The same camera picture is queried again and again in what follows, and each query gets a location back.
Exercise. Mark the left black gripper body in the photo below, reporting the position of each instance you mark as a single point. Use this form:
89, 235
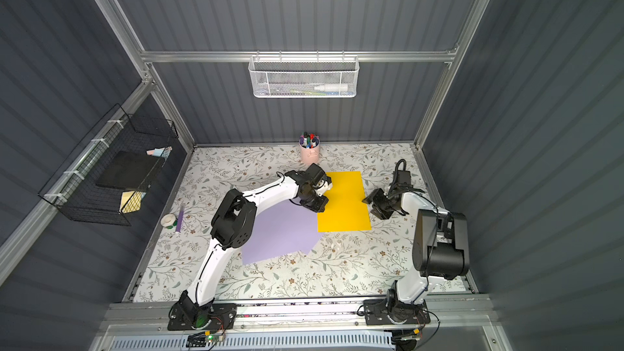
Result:
316, 201

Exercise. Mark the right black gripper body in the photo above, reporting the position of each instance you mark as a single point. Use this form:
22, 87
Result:
382, 202

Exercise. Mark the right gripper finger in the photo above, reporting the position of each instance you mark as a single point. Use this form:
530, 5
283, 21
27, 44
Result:
382, 211
377, 199

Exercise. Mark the yellow rectangular paper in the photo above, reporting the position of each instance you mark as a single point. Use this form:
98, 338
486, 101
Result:
345, 211

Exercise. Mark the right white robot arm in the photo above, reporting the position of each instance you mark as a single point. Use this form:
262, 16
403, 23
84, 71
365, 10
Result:
440, 250

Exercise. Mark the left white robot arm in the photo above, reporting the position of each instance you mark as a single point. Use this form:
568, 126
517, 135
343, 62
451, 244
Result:
232, 224

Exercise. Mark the pink pen cup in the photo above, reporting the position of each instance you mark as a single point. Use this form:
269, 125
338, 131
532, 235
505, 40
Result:
309, 146

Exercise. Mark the purple paper sheet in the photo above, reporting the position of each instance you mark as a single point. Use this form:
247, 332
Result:
280, 230

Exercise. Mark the white bottle in basket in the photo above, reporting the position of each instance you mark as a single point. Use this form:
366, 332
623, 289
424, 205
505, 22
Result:
332, 88

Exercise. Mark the white vented panel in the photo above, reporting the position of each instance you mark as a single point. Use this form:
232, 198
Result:
262, 341

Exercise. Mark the pastel note pad in basket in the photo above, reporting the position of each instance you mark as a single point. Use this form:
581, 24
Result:
160, 152

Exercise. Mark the yellow sticky note pad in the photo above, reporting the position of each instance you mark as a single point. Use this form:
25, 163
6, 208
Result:
131, 201

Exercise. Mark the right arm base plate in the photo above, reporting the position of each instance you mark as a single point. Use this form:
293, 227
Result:
380, 312

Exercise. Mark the white wire mesh basket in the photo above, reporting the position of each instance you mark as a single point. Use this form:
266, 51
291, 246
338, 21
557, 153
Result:
281, 78

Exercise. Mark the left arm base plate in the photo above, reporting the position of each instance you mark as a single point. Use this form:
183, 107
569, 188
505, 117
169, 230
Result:
186, 315

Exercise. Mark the black wire wall basket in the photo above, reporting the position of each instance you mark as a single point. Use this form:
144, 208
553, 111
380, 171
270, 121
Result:
89, 189

